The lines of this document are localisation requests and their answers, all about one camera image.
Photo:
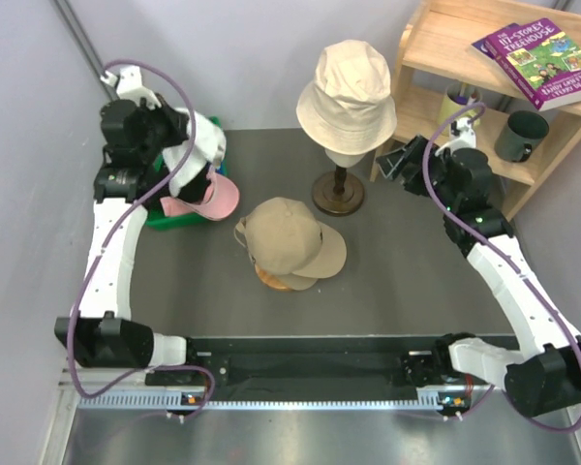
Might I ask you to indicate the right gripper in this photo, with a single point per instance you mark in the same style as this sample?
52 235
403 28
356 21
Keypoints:
412 153

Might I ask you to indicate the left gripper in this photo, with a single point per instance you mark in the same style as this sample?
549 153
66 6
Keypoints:
175 120

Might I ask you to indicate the cream bucket hat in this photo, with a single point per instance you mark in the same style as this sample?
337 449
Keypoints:
347 107

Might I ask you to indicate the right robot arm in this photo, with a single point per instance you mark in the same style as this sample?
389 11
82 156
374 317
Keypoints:
543 374

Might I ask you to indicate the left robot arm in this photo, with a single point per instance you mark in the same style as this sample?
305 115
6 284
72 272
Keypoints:
101 332

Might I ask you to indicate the cream mannequin head stand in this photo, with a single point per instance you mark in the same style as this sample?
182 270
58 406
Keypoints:
339 193

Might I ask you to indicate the green plastic bin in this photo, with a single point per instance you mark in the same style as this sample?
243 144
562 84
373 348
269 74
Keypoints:
157 219

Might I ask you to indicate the pink white baseball cap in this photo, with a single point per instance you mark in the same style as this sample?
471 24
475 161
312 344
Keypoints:
221 199

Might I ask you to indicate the pens in mug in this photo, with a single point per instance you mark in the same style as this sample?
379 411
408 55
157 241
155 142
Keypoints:
465 94

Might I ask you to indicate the wooden shelf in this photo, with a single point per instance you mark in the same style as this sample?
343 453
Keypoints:
438 40

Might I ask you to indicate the dark grey mug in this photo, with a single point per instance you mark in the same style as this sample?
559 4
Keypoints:
522 133

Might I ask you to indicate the wooden mushroom hat stand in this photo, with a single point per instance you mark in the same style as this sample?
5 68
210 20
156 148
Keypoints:
271 281

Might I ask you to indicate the purple treehouse book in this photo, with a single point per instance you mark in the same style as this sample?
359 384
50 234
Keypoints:
542 61

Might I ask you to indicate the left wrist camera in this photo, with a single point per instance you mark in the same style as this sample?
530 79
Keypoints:
128 84

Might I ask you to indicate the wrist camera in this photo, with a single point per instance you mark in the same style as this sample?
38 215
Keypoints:
128 84
461 136

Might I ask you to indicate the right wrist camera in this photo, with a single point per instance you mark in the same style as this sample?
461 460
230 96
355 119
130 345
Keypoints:
461 136

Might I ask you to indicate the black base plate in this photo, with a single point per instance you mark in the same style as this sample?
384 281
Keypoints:
307 368

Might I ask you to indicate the aluminium rail frame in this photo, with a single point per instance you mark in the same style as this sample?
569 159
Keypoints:
172 418

